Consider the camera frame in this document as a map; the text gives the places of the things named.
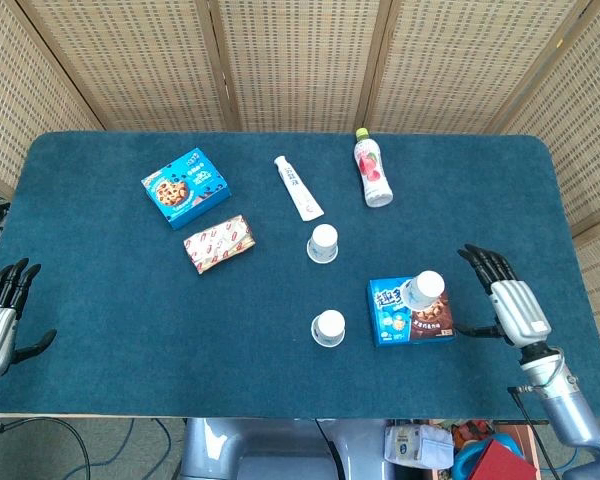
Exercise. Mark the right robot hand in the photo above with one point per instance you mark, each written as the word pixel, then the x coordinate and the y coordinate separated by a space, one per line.
pixel 517 310

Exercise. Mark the white paper cup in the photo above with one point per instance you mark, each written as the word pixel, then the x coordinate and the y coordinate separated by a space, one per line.
pixel 425 290
pixel 328 327
pixel 324 242

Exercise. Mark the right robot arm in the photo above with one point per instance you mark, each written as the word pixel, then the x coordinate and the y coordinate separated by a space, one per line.
pixel 570 410

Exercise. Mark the blue and brown cookie box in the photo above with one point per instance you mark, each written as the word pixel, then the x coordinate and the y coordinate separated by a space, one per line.
pixel 395 327

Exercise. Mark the blue table carpet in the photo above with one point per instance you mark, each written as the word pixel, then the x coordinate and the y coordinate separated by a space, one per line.
pixel 130 325

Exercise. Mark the red box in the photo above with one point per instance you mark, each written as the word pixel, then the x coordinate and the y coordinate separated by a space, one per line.
pixel 500 462

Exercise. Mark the blue plastic object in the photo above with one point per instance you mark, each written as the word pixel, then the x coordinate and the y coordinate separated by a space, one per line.
pixel 462 462

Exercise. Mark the white and blue bag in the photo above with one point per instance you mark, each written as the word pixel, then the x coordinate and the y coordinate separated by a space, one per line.
pixel 415 447

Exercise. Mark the peach drink bottle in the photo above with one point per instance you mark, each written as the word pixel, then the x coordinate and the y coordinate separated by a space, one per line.
pixel 372 175

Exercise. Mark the small blue cookie box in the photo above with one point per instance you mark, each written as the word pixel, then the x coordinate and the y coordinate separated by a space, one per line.
pixel 180 192

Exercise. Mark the red white snack packet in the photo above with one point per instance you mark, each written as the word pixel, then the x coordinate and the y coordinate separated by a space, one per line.
pixel 220 245

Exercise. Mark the grey robot torso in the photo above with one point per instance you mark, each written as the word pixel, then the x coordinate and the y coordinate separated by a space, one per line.
pixel 215 450

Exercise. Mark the white toothpaste tube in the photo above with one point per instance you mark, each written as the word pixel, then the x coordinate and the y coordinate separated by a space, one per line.
pixel 297 187

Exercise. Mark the woven bamboo folding screen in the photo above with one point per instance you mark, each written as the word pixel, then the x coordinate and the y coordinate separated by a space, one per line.
pixel 305 60

